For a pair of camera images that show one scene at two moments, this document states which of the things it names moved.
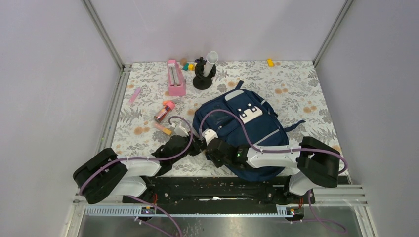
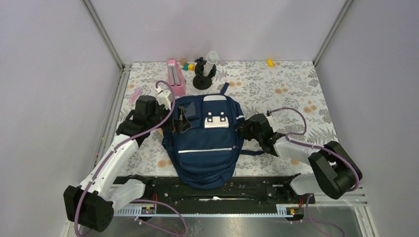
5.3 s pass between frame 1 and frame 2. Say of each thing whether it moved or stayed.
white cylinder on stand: stayed
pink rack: stayed
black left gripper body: moved
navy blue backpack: moved
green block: stayed
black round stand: stayed
